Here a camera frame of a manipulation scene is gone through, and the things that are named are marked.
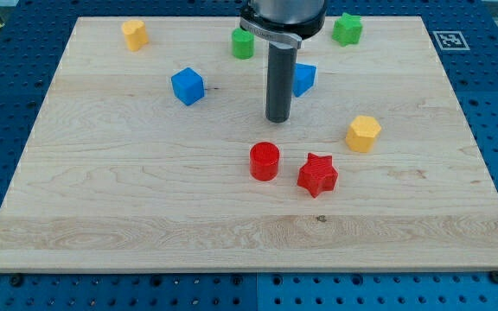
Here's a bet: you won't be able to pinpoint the yellow heart block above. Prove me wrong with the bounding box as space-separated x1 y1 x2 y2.
121 19 149 52

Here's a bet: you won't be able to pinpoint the red star block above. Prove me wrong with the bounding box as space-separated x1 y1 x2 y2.
297 153 338 198

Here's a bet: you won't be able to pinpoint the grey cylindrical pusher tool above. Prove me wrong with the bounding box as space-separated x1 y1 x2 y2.
265 42 297 123

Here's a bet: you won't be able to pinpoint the blue cube block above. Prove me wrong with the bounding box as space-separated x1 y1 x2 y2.
171 67 205 106

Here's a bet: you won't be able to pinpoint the green star block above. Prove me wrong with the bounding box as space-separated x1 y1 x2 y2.
332 12 363 47

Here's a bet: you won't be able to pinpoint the wooden board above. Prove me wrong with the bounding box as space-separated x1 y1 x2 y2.
0 16 498 274

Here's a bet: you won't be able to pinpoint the green cylinder block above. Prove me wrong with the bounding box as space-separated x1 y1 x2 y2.
231 28 254 60

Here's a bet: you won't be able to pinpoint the red cylinder block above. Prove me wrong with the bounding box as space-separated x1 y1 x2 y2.
250 142 280 181

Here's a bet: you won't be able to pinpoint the white fiducial marker tag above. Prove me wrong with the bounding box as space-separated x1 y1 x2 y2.
432 30 469 51

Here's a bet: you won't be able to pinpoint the blue triangular block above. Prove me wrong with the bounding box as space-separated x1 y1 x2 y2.
292 63 316 97

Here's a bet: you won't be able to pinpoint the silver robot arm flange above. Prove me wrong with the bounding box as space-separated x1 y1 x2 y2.
239 0 328 49

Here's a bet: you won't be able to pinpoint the yellow hexagon block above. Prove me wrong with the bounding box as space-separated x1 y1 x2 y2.
345 115 382 153

